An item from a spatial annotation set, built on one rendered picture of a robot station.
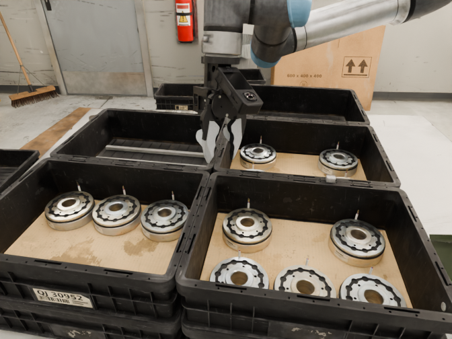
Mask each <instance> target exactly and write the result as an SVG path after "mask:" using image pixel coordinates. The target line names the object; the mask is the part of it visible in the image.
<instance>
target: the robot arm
mask: <svg viewBox="0 0 452 339"><path fill-rule="evenodd" d="M450 2H452V0H345V1H341V2H338V3H334V4H331V5H328V6H325V7H321V8H319V9H314V10H312V11H311V4H312V0H204V24H203V26H204V27H203V37H202V41H203V53H205V54H206V55H204V56H202V57H201V63H203V64H204V84H200V86H193V111H195V112H198V114H199V115H200V125H201V129H200V130H198V131H197V133H196V140H197V141H198V142H199V143H200V145H201V146H202V149H203V153H204V158H205V159H206V162H207V163H210V162H211V161H212V159H213V157H214V148H215V146H216V144H215V139H216V136H217V135H218V134H219V129H220V128H219V125H218V124H217V123H216V122H215V119H216V120H218V121H220V120H221V119H222V118H224V117H227V126H226V127H225V128H223V134H224V136H225V138H226V139H227V140H228V141H229V143H230V145H231V146H230V150H229V152H230V159H234V157H235V155H236V153H237V150H238V149H239V146H240V143H241V139H242V136H243V134H244V130H245V127H246V114H258V113H259V111H260V108H261V107H262V104H263V101H262V100H261V99H260V97H259V96H258V94H257V93H256V92H255V91H254V89H253V88H252V86H251V85H250V84H249V83H248V81H247V80H246V79H245V77H244V76H243V75H242V74H241V72H240V71H239V69H238V68H237V67H231V65H239V62H240V57H238V55H241V51H242V40H243V34H242V33H243V24H248V25H254V31H253V34H252V39H251V42H250V56H251V59H252V60H253V62H254V63H255V64H256V65H257V66H259V67H262V68H271V67H273V66H275V65H276V64H277V63H278V62H279V60H281V58H282V57H283V56H286V55H288V54H292V53H294V52H298V51H300V50H304V49H307V48H311V47H313V46H317V45H320V44H323V43H326V42H330V41H333V40H336V39H339V38H343V37H345V36H349V35H351V34H356V33H358V32H362V31H365V30H368V29H371V28H374V27H377V26H381V25H383V24H388V23H389V24H391V25H394V26H396V25H399V24H402V23H405V22H409V21H412V20H415V19H417V18H420V17H422V16H424V15H427V14H430V13H432V12H434V11H436V10H438V9H440V8H442V7H444V6H446V5H448V4H449V3H450ZM195 94H198V104H197V106H195Z"/></svg>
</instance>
